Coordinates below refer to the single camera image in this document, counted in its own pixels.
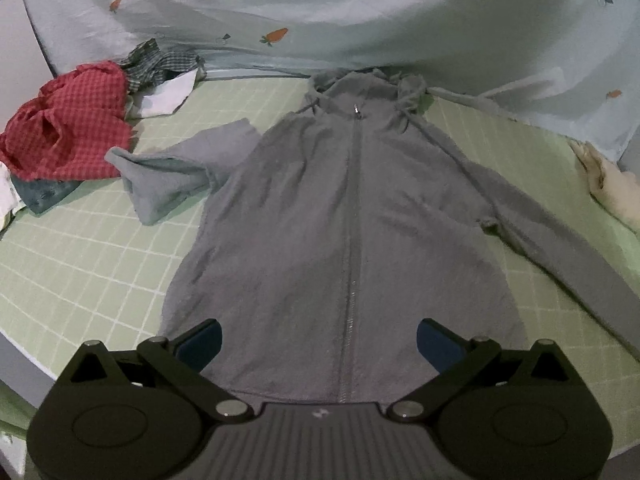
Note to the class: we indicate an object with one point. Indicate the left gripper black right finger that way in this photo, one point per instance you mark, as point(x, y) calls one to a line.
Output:
point(465, 365)

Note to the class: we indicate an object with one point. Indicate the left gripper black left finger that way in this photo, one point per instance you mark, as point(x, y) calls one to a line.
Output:
point(174, 365)

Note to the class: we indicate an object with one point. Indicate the grey zip hoodie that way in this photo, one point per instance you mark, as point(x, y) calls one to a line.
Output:
point(327, 239)

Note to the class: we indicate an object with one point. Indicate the green cloth at edge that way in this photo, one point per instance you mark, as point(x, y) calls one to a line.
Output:
point(15, 413)

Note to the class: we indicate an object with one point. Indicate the blue denim jeans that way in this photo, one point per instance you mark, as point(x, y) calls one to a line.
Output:
point(40, 195)

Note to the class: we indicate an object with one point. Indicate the white garment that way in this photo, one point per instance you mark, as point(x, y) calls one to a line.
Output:
point(10, 201)

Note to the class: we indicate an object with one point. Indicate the beige cloth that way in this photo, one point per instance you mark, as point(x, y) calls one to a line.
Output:
point(615, 190)

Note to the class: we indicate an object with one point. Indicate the red checked garment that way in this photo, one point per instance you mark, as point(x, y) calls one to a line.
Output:
point(65, 132)

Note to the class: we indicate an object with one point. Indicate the white folded cloth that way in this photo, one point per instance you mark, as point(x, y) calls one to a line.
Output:
point(164, 99)

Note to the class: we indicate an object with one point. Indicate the green plaid shirt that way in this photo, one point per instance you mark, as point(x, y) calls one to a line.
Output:
point(148, 66)

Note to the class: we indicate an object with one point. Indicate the light green carrot print sheet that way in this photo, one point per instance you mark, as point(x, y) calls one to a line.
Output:
point(569, 66)

